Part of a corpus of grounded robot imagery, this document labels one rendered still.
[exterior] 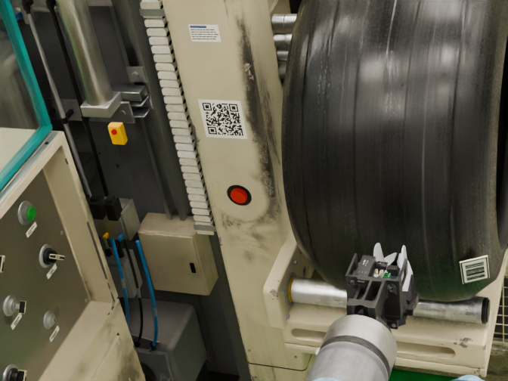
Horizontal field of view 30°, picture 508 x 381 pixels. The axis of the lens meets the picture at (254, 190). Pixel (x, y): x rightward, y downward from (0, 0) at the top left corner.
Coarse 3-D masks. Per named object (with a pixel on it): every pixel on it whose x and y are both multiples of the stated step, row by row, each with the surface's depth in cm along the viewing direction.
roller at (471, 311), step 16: (304, 288) 166; (320, 288) 165; (336, 288) 164; (320, 304) 166; (336, 304) 164; (432, 304) 158; (448, 304) 157; (464, 304) 156; (480, 304) 155; (448, 320) 159; (464, 320) 157; (480, 320) 156
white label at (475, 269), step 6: (480, 258) 134; (486, 258) 134; (462, 264) 134; (468, 264) 135; (474, 264) 135; (480, 264) 135; (486, 264) 135; (462, 270) 136; (468, 270) 136; (474, 270) 136; (480, 270) 136; (486, 270) 136; (462, 276) 137; (468, 276) 137; (474, 276) 137; (480, 276) 138; (486, 276) 138; (468, 282) 139
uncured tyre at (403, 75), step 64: (320, 0) 136; (384, 0) 132; (448, 0) 129; (320, 64) 131; (384, 64) 128; (448, 64) 126; (320, 128) 131; (384, 128) 128; (448, 128) 125; (320, 192) 134; (384, 192) 130; (448, 192) 128; (320, 256) 142; (384, 256) 137; (448, 256) 134
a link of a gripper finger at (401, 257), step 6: (402, 246) 129; (402, 252) 128; (402, 258) 128; (396, 264) 134; (402, 264) 129; (408, 264) 132; (408, 270) 131; (402, 276) 128; (408, 276) 130; (408, 282) 129; (402, 288) 128
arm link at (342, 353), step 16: (352, 336) 112; (320, 352) 113; (336, 352) 110; (352, 352) 110; (368, 352) 110; (320, 368) 109; (336, 368) 108; (352, 368) 108; (368, 368) 109; (384, 368) 111
